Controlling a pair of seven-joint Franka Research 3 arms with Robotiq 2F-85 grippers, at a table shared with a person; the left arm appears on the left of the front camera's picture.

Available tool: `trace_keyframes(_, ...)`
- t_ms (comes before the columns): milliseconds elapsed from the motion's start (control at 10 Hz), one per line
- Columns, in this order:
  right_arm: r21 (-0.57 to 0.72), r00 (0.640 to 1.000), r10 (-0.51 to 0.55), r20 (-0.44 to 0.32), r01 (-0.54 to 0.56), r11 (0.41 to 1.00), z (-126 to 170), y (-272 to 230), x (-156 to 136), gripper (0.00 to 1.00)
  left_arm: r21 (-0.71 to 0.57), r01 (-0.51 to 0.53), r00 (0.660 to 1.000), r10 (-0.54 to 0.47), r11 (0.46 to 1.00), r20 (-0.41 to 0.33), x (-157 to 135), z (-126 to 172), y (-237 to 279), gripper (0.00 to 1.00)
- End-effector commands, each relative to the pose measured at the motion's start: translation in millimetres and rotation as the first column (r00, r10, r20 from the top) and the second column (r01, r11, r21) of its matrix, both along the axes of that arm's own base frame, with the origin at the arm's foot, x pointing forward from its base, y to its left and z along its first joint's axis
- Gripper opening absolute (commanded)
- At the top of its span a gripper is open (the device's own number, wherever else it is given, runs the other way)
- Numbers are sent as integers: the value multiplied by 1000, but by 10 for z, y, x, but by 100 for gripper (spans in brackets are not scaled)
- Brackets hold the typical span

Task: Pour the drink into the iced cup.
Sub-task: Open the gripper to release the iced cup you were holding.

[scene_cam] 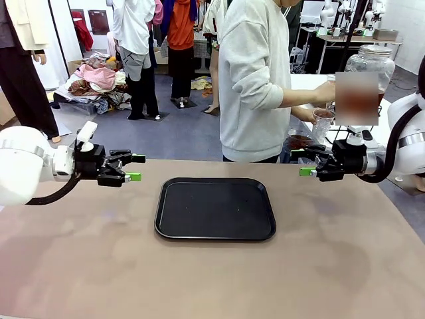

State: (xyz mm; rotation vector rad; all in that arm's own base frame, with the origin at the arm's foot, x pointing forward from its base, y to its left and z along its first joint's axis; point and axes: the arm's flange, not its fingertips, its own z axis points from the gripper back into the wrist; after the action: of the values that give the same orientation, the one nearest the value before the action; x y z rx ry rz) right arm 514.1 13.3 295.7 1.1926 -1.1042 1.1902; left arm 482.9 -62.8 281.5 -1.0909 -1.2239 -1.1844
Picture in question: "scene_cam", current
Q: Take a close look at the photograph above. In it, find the glass drink dispenser jar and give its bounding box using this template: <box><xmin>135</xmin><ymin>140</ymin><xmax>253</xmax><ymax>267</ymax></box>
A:
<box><xmin>344</xmin><ymin>45</ymin><xmax>396</xmax><ymax>100</ymax></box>

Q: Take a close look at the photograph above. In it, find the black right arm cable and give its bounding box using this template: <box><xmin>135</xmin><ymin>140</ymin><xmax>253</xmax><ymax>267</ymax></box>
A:
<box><xmin>357</xmin><ymin>54</ymin><xmax>425</xmax><ymax>183</ymax></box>

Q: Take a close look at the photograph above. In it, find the black wire dispenser stand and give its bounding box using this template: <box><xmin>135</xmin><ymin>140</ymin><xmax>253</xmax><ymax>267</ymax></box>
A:
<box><xmin>323</xmin><ymin>125</ymin><xmax>383</xmax><ymax>146</ymax></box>

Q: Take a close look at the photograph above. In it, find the person's right hand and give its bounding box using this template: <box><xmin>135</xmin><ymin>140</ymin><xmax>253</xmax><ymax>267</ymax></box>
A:
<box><xmin>314</xmin><ymin>80</ymin><xmax>337</xmax><ymax>107</ymax></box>

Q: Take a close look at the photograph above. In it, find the mannequin in beige jacket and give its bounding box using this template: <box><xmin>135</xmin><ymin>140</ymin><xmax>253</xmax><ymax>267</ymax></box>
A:
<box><xmin>0</xmin><ymin>0</ymin><xmax>63</xmax><ymax>145</ymax></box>

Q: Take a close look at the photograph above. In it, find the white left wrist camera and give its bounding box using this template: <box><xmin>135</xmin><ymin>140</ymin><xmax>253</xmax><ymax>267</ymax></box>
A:
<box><xmin>76</xmin><ymin>121</ymin><xmax>98</xmax><ymax>153</ymax></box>

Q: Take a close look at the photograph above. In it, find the grey metal box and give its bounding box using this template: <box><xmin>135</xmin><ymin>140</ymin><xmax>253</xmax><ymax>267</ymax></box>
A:
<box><xmin>373</xmin><ymin>29</ymin><xmax>398</xmax><ymax>42</ymax></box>

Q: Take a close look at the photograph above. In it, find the person in dark jacket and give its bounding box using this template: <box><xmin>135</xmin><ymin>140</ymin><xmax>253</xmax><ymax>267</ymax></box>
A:
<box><xmin>284</xmin><ymin>0</ymin><xmax>303</xmax><ymax>57</ymax></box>

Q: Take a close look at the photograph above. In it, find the dark plastic stool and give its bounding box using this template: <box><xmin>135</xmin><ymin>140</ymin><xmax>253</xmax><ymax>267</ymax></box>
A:
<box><xmin>280</xmin><ymin>142</ymin><xmax>300</xmax><ymax>163</ymax></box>

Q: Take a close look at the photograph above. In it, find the black plastic tray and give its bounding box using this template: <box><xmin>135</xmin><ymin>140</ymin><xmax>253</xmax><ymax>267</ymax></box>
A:
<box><xmin>154</xmin><ymin>177</ymin><xmax>277</xmax><ymax>242</ymax></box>

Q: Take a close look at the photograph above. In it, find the pile of colourful clothes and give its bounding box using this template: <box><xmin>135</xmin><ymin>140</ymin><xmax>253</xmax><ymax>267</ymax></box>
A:
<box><xmin>52</xmin><ymin>54</ymin><xmax>133</xmax><ymax>116</ymax></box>

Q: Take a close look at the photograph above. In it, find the red hanging garment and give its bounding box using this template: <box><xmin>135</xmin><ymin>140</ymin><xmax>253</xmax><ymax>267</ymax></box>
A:
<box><xmin>71</xmin><ymin>9</ymin><xmax>95</xmax><ymax>53</ymax></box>

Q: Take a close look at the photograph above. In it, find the person in grey sweatshirt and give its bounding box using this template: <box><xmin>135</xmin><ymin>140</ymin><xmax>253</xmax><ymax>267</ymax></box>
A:
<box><xmin>217</xmin><ymin>0</ymin><xmax>294</xmax><ymax>163</ymax></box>

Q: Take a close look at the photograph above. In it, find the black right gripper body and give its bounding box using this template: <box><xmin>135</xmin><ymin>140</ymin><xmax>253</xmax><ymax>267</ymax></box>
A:
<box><xmin>326</xmin><ymin>138</ymin><xmax>369</xmax><ymax>176</ymax></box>

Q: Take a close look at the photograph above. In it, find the clear plastic bin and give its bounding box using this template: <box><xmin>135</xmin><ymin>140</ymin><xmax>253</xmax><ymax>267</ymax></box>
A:
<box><xmin>297</xmin><ymin>155</ymin><xmax>320</xmax><ymax>167</ymax></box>

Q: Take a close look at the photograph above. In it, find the brown wall board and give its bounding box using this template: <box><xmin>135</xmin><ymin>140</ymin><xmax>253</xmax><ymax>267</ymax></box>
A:
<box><xmin>88</xmin><ymin>9</ymin><xmax>110</xmax><ymax>36</ymax></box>

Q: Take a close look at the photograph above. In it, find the person's right forearm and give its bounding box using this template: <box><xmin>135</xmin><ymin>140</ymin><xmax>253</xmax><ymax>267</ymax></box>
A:
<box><xmin>280</xmin><ymin>86</ymin><xmax>318</xmax><ymax>109</ymax></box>

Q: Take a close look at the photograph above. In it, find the mannequin in orange hoodie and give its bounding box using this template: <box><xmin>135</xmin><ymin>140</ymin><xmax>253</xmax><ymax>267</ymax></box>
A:
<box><xmin>165</xmin><ymin>0</ymin><xmax>201</xmax><ymax>110</ymax></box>

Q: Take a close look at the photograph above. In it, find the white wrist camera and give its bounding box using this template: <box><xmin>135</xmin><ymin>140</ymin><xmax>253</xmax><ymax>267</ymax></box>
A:
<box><xmin>76</xmin><ymin>121</ymin><xmax>98</xmax><ymax>153</ymax></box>
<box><xmin>345</xmin><ymin>125</ymin><xmax>379</xmax><ymax>150</ymax></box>

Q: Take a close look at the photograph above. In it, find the glass bowl with tea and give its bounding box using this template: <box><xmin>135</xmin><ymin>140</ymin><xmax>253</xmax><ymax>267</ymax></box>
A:
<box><xmin>287</xmin><ymin>132</ymin><xmax>315</xmax><ymax>151</ymax></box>

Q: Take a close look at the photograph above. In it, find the short clear cup with ice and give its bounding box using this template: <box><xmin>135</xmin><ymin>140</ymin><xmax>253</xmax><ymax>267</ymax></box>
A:
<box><xmin>311</xmin><ymin>108</ymin><xmax>337</xmax><ymax>141</ymax></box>

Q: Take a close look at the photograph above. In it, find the mannequin in white shirt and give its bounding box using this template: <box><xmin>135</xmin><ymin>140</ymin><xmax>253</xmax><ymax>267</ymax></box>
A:
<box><xmin>112</xmin><ymin>0</ymin><xmax>161</xmax><ymax>121</ymax></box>

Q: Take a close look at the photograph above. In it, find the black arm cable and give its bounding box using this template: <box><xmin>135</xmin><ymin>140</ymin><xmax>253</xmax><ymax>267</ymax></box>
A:
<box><xmin>25</xmin><ymin>171</ymin><xmax>84</xmax><ymax>206</ymax></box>
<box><xmin>357</xmin><ymin>54</ymin><xmax>425</xmax><ymax>183</ymax></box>

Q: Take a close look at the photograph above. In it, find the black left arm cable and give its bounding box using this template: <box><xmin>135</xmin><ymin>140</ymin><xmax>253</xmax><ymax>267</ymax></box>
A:
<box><xmin>25</xmin><ymin>171</ymin><xmax>84</xmax><ymax>206</ymax></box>

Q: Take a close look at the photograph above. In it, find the person's left forearm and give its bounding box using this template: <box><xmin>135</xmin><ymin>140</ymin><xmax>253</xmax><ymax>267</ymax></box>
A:
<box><xmin>290</xmin><ymin>105</ymin><xmax>308</xmax><ymax>122</ymax></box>

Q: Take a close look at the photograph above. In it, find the long background work table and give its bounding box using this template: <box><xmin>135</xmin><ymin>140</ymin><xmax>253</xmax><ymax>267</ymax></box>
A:
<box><xmin>298</xmin><ymin>26</ymin><xmax>404</xmax><ymax>74</ymax></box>

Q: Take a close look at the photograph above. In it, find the person's left hand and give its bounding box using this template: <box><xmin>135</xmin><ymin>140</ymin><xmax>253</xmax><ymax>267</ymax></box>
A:
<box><xmin>303</xmin><ymin>107</ymin><xmax>329</xmax><ymax>126</ymax></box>

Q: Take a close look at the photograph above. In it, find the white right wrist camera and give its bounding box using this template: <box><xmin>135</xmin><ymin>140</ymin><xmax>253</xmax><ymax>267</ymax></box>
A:
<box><xmin>345</xmin><ymin>125</ymin><xmax>379</xmax><ymax>150</ymax></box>

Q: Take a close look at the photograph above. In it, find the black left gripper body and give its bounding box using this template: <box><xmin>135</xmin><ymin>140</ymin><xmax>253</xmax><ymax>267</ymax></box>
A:
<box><xmin>74</xmin><ymin>144</ymin><xmax>109</xmax><ymax>181</ymax></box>

